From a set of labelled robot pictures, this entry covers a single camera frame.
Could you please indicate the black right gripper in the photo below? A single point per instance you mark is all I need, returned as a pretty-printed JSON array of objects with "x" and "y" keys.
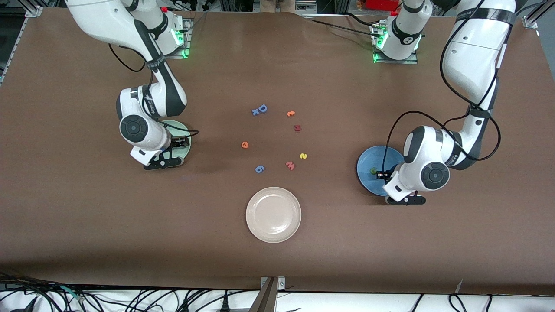
[{"x": 177, "y": 142}]

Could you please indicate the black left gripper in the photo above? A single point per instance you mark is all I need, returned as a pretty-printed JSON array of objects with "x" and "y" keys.
[{"x": 389, "y": 175}]

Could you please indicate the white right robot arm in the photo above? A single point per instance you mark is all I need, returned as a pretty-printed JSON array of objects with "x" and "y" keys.
[{"x": 134, "y": 128}]

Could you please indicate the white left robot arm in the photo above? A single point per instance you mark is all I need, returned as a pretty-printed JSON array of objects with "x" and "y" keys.
[{"x": 433, "y": 175}]

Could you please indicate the light green plate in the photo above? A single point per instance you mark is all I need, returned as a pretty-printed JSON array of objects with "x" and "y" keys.
[{"x": 178, "y": 125}]

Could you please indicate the blue plate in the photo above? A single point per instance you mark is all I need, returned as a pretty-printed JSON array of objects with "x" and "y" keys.
[{"x": 368, "y": 164}]

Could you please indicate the blue foam digit 6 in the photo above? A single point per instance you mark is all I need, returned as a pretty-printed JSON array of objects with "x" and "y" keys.
[{"x": 259, "y": 169}]

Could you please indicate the brown table cover mat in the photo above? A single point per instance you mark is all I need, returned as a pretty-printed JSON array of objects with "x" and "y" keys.
[{"x": 130, "y": 216}]

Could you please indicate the blue foam letter D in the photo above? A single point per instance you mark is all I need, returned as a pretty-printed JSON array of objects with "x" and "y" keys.
[{"x": 265, "y": 108}]

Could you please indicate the pink foam letter W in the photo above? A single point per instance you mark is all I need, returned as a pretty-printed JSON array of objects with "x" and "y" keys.
[{"x": 290, "y": 166}]

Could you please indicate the beige plate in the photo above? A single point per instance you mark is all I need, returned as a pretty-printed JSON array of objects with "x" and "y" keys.
[{"x": 273, "y": 214}]

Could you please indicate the black power plug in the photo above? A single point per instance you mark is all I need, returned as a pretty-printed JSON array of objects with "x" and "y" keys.
[{"x": 224, "y": 305}]

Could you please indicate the red box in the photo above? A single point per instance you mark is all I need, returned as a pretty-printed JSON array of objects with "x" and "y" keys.
[{"x": 381, "y": 4}]

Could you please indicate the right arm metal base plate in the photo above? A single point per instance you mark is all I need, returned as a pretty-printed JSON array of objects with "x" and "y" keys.
[{"x": 184, "y": 52}]

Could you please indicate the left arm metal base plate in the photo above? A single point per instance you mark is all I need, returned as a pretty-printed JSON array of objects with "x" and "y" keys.
[{"x": 412, "y": 60}]

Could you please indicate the metal table bracket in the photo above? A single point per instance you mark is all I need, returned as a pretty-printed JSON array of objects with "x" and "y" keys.
[{"x": 271, "y": 294}]

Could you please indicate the aluminium frame profile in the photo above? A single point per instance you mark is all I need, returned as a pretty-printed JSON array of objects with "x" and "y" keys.
[
  {"x": 308, "y": 4},
  {"x": 32, "y": 11},
  {"x": 531, "y": 21}
]

